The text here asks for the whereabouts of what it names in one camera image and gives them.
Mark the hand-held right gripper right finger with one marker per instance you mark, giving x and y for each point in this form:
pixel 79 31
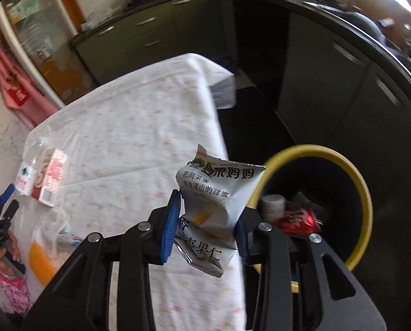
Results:
pixel 242 239

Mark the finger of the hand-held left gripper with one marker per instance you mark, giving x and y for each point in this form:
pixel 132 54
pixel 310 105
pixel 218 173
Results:
pixel 7 194
pixel 11 213

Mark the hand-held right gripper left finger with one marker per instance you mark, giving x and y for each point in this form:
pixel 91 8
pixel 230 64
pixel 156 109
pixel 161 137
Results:
pixel 172 227

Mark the clear plastic bottle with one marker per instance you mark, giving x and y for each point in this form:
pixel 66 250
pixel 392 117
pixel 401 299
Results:
pixel 272 207

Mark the silver snack packet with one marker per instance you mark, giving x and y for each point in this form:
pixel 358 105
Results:
pixel 212 193

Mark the red soda can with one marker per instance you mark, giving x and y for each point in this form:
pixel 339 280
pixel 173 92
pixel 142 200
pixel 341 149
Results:
pixel 295 222

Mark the black bin with yellow rim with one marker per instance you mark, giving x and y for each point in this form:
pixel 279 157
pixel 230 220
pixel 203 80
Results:
pixel 346 200

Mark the person's left hand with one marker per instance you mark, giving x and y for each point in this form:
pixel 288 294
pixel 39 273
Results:
pixel 2 263

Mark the white tissue packet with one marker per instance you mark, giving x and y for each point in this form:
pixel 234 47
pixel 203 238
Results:
pixel 24 179

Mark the red and white milk carton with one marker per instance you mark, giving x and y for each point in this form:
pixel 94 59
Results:
pixel 52 179

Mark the blue and white tube wrapper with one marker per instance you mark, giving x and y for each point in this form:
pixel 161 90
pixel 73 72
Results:
pixel 69 238

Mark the floral white tablecloth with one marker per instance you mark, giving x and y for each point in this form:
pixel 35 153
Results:
pixel 129 127

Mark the glass sliding door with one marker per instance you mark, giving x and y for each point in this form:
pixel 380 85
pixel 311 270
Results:
pixel 43 34

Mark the green lower kitchen cabinets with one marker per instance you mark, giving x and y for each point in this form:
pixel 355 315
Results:
pixel 150 34

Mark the clear plastic bag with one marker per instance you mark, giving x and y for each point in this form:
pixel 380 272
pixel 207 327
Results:
pixel 103 15

